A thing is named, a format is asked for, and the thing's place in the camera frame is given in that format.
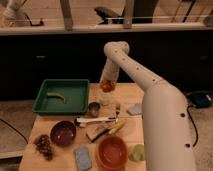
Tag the red apple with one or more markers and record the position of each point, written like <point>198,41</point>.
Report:
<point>107,86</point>

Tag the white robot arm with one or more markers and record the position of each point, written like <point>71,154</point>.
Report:
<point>166,130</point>

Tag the small metal cup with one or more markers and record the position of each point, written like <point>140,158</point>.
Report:
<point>93,109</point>

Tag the green apple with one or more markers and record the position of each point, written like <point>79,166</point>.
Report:
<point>137,153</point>

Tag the green plastic tray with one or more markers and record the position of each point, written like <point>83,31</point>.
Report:
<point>76,92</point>

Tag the light blue cloth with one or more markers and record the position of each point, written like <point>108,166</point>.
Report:
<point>135,109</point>

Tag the yellow corn cob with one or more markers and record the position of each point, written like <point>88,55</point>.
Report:
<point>113,129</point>

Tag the wooden block brush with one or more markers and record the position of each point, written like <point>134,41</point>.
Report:
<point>95,133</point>

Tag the purple bowl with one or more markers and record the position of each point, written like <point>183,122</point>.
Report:
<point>63,133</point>

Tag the orange bowl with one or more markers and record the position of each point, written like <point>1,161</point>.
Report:
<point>111,154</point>

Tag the blue sponge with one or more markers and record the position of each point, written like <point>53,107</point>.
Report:
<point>82,158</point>

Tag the bunch of dark grapes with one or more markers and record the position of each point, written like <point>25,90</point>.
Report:
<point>43,146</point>

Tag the white handled knife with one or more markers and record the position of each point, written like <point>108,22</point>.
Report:
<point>82,121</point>

